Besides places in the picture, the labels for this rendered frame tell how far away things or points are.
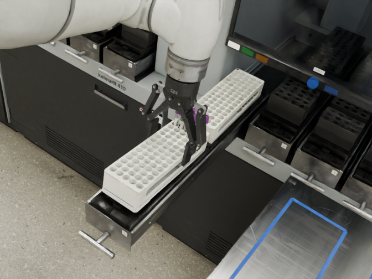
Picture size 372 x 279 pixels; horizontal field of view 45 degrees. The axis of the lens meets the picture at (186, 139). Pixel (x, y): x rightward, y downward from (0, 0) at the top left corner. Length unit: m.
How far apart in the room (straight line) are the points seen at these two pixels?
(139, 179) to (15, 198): 1.19
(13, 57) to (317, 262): 1.43
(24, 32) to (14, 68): 1.58
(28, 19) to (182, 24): 0.49
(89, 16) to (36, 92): 1.46
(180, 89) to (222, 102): 0.33
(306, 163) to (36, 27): 0.97
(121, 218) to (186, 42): 0.40
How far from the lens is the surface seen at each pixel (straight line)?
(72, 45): 1.65
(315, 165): 1.29
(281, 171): 1.35
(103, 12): 0.56
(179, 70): 0.93
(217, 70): 1.40
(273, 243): 1.03
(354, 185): 1.29
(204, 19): 0.87
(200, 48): 0.90
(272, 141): 1.31
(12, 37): 0.44
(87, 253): 1.93
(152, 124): 1.08
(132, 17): 0.92
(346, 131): 1.29
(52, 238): 1.98
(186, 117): 1.01
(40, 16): 0.45
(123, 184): 0.97
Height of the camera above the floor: 1.63
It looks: 42 degrees down
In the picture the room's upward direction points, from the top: 10 degrees clockwise
